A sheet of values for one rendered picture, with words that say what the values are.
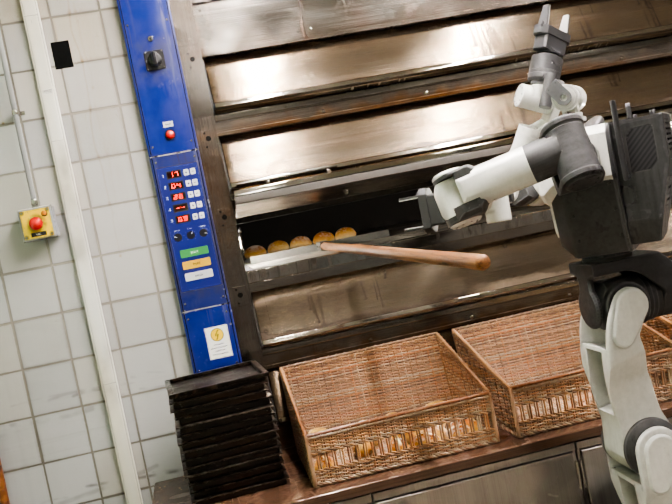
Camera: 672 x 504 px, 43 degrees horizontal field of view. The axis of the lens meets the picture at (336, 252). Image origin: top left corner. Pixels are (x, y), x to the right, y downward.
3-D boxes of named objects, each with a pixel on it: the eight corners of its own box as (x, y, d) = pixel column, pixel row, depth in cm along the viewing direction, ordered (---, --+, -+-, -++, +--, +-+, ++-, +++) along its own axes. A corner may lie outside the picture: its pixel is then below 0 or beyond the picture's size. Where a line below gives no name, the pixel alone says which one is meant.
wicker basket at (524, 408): (462, 407, 293) (447, 328, 291) (613, 370, 302) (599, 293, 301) (517, 440, 245) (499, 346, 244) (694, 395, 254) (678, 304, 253)
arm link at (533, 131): (558, 91, 243) (542, 137, 247) (528, 84, 241) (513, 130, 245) (566, 95, 236) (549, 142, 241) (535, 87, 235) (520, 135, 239)
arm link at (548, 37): (580, 36, 240) (572, 77, 240) (554, 41, 248) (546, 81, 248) (549, 21, 233) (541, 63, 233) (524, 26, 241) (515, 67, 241)
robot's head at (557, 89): (589, 97, 208) (566, 76, 209) (582, 96, 200) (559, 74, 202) (570, 116, 210) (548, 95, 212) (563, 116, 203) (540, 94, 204)
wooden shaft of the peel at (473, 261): (494, 269, 153) (491, 252, 153) (478, 272, 153) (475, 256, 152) (329, 249, 322) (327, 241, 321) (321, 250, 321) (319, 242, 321)
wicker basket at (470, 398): (292, 447, 284) (276, 366, 283) (453, 408, 293) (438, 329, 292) (312, 490, 236) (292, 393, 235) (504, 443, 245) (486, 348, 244)
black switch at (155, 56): (147, 71, 272) (140, 37, 272) (166, 68, 273) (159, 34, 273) (146, 69, 268) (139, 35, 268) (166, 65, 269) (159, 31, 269)
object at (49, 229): (27, 242, 270) (21, 211, 269) (60, 236, 272) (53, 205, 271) (23, 242, 263) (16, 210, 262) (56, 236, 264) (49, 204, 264)
